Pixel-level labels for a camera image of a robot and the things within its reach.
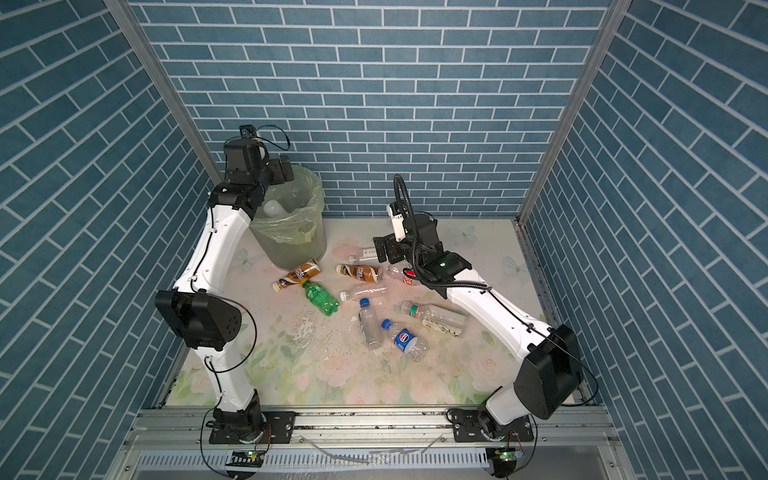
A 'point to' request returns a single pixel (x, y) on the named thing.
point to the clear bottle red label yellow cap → (402, 273)
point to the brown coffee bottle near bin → (298, 275)
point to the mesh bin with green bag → (288, 229)
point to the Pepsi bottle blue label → (409, 344)
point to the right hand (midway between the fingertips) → (387, 230)
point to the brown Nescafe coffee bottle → (362, 272)
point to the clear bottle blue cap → (369, 322)
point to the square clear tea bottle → (362, 260)
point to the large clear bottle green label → (449, 321)
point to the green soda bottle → (322, 300)
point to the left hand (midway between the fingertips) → (271, 158)
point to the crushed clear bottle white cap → (359, 293)
